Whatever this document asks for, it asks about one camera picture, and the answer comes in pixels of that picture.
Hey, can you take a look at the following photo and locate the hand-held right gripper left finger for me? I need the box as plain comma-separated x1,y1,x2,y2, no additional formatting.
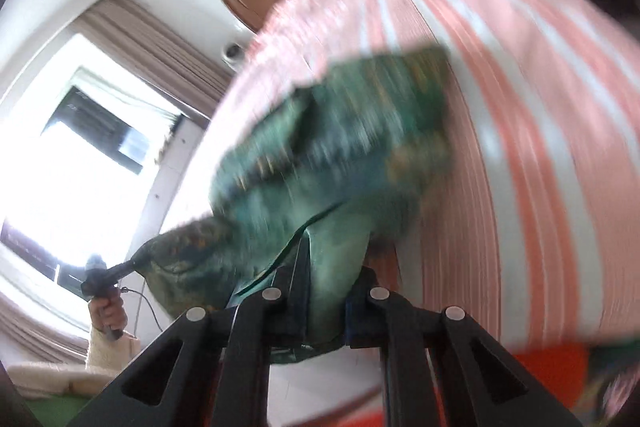
65,251,312,427

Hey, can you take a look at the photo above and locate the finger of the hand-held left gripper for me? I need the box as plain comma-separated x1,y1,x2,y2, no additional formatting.
114,253,152,279

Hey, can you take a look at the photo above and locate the window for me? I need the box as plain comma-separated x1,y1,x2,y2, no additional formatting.
0,34,211,308

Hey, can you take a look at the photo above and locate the green cloth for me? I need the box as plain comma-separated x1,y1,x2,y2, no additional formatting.
22,394,93,427

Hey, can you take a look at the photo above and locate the green cloud print jacket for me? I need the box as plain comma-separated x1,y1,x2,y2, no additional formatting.
132,44,456,365

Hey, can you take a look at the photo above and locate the dark patterned cloth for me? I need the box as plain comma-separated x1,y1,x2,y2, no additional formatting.
585,347,640,425

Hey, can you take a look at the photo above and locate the pink striped bed sheet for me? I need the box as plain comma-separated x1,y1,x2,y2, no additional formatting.
207,0,640,353

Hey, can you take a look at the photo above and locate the cream cloth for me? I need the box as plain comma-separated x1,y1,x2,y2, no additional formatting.
7,359,108,395

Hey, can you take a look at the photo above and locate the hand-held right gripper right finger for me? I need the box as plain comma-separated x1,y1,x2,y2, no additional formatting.
344,266,586,427

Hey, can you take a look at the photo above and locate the thin black cable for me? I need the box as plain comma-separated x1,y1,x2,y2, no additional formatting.
120,288,173,333

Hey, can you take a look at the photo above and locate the person's left hand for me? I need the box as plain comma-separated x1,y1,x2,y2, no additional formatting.
89,293,127,338

